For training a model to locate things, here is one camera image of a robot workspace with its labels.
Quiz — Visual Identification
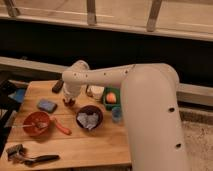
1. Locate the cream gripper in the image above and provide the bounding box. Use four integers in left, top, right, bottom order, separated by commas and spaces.
63, 83, 81, 101

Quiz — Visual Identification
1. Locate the dark red grape bunch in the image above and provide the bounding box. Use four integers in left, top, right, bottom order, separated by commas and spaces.
63, 98, 76, 107

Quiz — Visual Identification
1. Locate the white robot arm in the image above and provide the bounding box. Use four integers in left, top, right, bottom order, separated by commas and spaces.
62, 61, 191, 171

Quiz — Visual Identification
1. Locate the white paper cup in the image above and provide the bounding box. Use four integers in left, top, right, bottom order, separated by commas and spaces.
91, 86, 104, 101

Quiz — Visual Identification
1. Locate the blue plastic cup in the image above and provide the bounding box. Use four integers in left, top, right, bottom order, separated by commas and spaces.
112, 107, 122, 123

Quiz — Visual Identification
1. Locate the black remote control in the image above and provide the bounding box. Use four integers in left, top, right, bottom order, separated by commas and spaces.
52, 79, 64, 93

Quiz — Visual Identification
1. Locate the dark purple bowl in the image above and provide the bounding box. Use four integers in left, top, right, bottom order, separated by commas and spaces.
76, 105, 103, 131

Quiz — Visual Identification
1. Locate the blue sponge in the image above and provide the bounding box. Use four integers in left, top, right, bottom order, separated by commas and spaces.
37, 99, 57, 113

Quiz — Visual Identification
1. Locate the crumpled grey cloth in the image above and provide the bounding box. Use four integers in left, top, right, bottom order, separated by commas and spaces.
77, 113, 99, 130

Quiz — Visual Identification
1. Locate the orange fruit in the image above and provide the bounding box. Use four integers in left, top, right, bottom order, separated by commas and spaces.
106, 92, 116, 104

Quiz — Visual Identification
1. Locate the green plastic tray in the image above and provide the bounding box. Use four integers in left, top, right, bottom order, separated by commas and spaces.
103, 87, 120, 111

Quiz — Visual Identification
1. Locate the orange red bowl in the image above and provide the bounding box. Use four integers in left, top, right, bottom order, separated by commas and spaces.
23, 111, 50, 137

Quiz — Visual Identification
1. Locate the spoon in red bowl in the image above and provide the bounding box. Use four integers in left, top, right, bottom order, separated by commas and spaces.
11, 122, 48, 129

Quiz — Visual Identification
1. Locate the blue object at table edge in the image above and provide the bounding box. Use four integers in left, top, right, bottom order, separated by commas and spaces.
10, 88, 26, 103

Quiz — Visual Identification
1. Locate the orange handled tool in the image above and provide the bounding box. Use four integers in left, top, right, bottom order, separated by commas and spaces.
50, 116, 72, 135

